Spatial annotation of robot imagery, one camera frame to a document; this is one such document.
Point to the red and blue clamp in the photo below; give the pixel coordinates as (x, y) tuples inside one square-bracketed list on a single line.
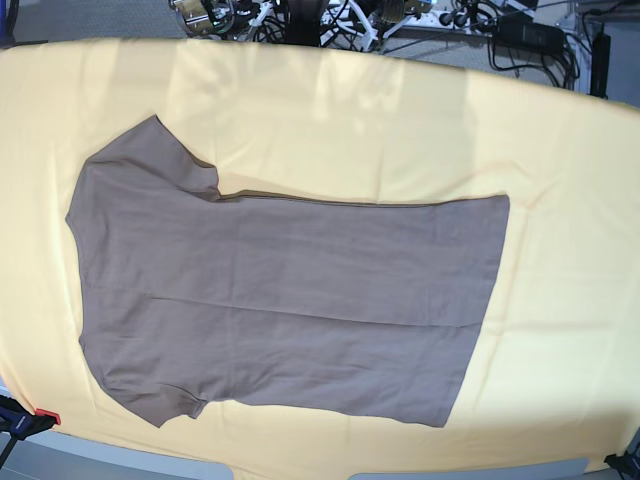
[(20, 424)]

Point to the black power adapter box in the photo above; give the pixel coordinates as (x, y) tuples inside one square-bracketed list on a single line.
[(529, 36)]

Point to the black clamp right corner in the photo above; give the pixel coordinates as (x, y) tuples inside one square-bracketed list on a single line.
[(626, 465)]

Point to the brown T-shirt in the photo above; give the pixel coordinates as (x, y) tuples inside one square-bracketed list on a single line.
[(190, 297)]

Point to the white power strip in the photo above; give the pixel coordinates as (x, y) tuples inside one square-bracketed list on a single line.
[(418, 17)]

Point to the yellow table cloth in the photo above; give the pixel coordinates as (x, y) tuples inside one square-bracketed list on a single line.
[(555, 374)]

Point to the metallic robot base parts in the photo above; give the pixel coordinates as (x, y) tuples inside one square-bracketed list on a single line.
[(204, 17)]

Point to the black dark stand column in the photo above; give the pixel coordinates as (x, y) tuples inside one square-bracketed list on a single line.
[(303, 26)]

